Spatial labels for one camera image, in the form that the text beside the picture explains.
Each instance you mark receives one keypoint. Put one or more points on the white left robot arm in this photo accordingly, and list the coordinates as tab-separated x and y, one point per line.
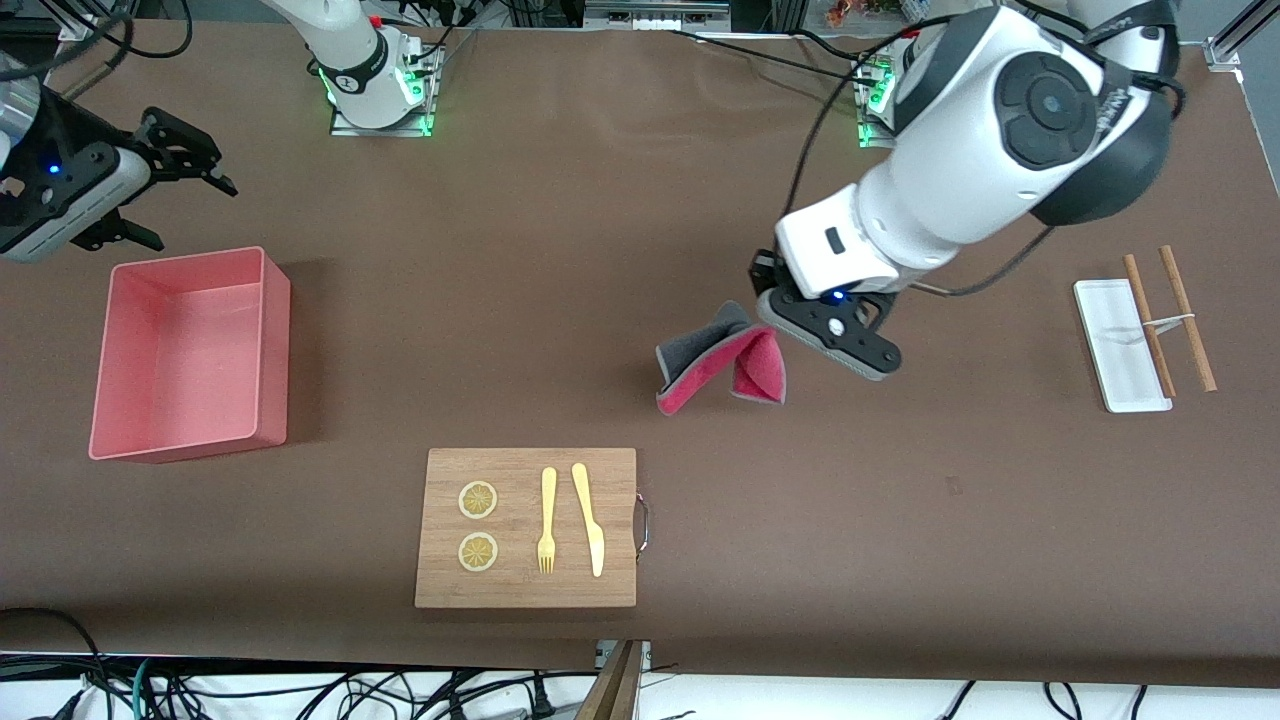
960	180

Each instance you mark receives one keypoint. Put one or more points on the pink plastic bin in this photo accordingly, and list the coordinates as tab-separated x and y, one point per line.
180	370

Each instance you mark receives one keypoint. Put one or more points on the wooden beam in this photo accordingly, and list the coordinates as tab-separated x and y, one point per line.
615	695

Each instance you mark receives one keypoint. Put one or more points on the metal bracket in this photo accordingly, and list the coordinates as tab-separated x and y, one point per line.
603	655

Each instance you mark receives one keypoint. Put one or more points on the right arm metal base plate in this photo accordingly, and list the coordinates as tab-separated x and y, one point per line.
385	130

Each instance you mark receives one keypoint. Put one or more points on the grey and pink cloth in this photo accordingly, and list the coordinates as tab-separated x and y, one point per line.
700	375

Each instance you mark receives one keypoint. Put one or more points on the white rubber band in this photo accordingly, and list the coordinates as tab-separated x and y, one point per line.
1170	321

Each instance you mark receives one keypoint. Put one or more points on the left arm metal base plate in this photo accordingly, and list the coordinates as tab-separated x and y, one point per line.
868	135

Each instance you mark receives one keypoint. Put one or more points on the lemon slice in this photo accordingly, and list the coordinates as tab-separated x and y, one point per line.
478	500
478	552

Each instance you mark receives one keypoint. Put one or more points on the yellow knife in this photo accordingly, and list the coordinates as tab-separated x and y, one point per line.
590	520

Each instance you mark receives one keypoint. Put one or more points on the orange object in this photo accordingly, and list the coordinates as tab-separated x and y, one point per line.
845	12

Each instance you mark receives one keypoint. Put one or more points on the wooden cutting board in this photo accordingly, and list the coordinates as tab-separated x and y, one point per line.
520	590

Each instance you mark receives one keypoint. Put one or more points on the aluminium frame profile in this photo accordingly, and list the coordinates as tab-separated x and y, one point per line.
85	22
1225	50

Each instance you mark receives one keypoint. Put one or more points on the white rectangular tray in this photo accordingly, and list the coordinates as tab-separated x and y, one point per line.
1110	350

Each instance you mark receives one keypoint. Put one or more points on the black plug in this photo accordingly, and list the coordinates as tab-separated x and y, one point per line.
542	700

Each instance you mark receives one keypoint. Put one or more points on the yellow fork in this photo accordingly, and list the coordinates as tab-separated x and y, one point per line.
548	500

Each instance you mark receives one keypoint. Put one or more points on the grey power strip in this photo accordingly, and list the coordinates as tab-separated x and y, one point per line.
655	20

